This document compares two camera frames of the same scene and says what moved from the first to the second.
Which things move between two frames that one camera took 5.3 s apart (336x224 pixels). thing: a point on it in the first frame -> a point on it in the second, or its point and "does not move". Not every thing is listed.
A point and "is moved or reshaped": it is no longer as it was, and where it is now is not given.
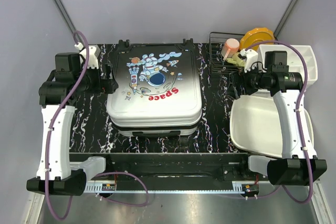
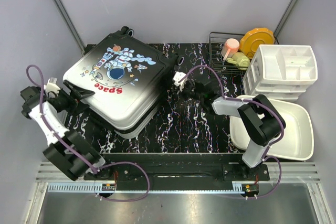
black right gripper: x=237 y=77 -> x=184 y=87
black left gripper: x=104 y=85 -> x=76 y=92
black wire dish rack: x=218 y=65 does not move
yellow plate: x=254 y=34 does not move
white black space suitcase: x=159 y=92 is moved or reshaped
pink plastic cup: x=230 y=47 does not move
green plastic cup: x=236 y=60 does not move
